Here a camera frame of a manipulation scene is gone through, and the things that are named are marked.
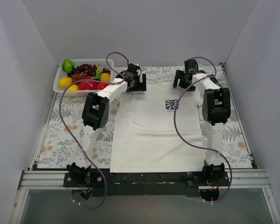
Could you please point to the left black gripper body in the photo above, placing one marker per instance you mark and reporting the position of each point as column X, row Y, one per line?
column 137, row 84

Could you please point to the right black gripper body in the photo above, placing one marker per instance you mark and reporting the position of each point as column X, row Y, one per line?
column 183, row 80

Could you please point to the white t-shirt with flower print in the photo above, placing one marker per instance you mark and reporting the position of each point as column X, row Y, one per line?
column 157, row 131

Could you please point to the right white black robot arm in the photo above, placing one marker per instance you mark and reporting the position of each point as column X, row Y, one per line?
column 216, row 110

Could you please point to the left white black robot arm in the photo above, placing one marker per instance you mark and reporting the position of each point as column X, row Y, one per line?
column 95, row 116

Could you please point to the white plastic fruit basket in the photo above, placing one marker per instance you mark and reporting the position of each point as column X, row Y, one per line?
column 79, row 93

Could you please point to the yellow toy lemon right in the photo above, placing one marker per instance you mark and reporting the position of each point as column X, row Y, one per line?
column 105, row 77

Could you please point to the yellow toy lemon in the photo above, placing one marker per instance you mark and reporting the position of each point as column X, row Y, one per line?
column 73, row 87
column 65, row 82
column 105, row 77

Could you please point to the dark purple grape bunch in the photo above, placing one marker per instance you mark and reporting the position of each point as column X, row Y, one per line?
column 88, row 69

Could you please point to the red grape bunch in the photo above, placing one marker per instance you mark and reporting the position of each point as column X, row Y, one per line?
column 79, row 76

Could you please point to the yellow toy lemon front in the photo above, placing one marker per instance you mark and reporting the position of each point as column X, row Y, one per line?
column 73, row 87

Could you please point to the toy watermelon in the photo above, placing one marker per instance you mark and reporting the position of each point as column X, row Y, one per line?
column 67, row 66

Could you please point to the yellow toy lemon left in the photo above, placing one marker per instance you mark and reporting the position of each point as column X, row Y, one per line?
column 65, row 82

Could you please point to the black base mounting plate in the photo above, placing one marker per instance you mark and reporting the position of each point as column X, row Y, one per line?
column 141, row 184

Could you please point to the floral table mat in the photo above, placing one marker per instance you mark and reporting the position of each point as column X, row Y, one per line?
column 59, row 148

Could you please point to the aluminium frame rail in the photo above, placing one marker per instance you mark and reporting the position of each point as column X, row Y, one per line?
column 248, row 199

